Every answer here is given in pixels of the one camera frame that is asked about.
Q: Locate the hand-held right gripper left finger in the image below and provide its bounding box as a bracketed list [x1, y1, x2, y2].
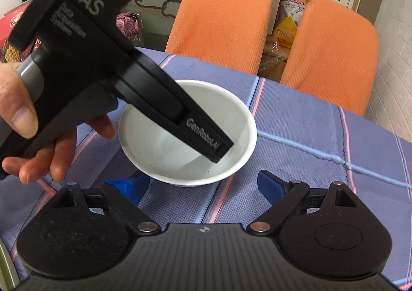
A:
[51, 170, 162, 235]

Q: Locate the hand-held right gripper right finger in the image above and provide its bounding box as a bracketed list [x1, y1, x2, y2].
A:
[247, 169, 358, 235]

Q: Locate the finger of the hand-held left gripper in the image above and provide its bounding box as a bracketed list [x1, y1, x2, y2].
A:
[111, 52, 235, 164]

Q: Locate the white bowl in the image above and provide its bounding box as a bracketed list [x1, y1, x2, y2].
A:
[118, 80, 258, 186]

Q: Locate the person's left hand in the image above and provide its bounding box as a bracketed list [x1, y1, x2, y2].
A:
[0, 62, 117, 185]

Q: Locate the pink floral bag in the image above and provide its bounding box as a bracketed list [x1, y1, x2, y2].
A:
[115, 12, 144, 51]

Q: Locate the blue plaid tablecloth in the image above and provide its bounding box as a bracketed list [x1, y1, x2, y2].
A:
[0, 46, 412, 291]

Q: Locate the red cracker box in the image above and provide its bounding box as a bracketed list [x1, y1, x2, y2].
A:
[0, 0, 42, 64]

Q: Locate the cartoon pig window sticker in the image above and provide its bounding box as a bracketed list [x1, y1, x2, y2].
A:
[124, 0, 185, 19]

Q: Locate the clear plastic bag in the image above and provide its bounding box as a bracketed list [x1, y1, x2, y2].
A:
[257, 33, 298, 83]

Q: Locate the orange chair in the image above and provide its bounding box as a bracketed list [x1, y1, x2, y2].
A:
[165, 0, 273, 75]
[280, 0, 380, 117]

